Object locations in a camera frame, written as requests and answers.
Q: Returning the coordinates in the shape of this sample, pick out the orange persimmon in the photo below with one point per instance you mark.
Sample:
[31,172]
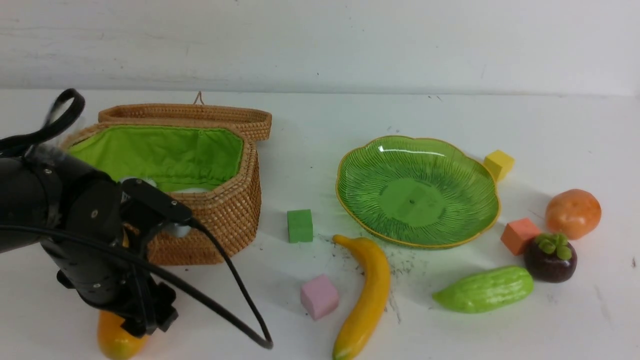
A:
[574,212]

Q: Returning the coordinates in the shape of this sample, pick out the yellow foam cube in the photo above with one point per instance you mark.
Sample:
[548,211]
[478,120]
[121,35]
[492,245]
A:
[499,164]

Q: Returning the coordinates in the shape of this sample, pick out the yellow banana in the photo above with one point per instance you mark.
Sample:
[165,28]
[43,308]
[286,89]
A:
[362,321]

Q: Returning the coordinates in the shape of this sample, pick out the green foam cube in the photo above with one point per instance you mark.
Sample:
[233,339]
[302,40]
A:
[300,226]

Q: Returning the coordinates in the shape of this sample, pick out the pink foam cube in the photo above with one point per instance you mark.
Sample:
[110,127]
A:
[319,297]

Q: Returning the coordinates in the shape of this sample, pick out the orange yellow mango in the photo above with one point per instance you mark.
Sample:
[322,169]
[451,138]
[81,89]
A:
[114,342]

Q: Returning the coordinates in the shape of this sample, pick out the orange foam cube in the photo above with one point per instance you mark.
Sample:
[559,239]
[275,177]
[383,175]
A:
[517,235]

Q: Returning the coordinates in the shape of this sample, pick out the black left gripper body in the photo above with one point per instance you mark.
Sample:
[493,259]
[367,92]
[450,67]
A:
[104,282]

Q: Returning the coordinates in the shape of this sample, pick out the woven rattan basket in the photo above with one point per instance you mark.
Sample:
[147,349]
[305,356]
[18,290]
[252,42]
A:
[215,157]

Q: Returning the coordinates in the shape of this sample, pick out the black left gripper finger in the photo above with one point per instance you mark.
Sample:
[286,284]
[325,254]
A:
[160,313]
[136,323]

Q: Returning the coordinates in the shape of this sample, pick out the white radish with leaves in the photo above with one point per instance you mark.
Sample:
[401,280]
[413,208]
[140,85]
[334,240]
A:
[185,190]

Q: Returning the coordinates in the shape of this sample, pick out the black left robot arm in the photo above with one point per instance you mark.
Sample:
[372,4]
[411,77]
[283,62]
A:
[33,191]

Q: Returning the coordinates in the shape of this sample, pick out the green bitter gourd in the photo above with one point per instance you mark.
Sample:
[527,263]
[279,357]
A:
[486,291]

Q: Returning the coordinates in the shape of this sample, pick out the green glass leaf plate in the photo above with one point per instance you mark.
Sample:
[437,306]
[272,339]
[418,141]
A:
[417,192]

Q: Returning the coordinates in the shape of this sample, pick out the dark purple mangosteen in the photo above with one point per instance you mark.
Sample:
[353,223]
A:
[551,258]

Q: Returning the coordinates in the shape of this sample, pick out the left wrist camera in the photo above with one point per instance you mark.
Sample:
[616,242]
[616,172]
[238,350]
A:
[144,206]

